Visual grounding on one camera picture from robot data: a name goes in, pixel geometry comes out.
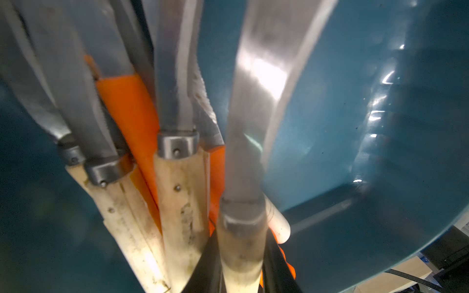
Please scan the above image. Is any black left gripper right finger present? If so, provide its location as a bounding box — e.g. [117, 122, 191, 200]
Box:
[261, 230, 303, 293]

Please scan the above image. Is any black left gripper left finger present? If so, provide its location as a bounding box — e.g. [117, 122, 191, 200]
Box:
[182, 231, 222, 293]

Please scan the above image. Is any orange handle sickle group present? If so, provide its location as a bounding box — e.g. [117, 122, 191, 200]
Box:
[130, 164, 161, 232]

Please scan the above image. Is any wooden handle sickle group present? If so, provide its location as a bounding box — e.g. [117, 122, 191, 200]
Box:
[1, 1, 105, 213]

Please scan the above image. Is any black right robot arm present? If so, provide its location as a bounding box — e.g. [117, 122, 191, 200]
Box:
[421, 227, 469, 293]

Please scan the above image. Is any teal plastic storage bin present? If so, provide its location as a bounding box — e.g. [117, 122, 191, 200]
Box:
[1, 1, 469, 293]

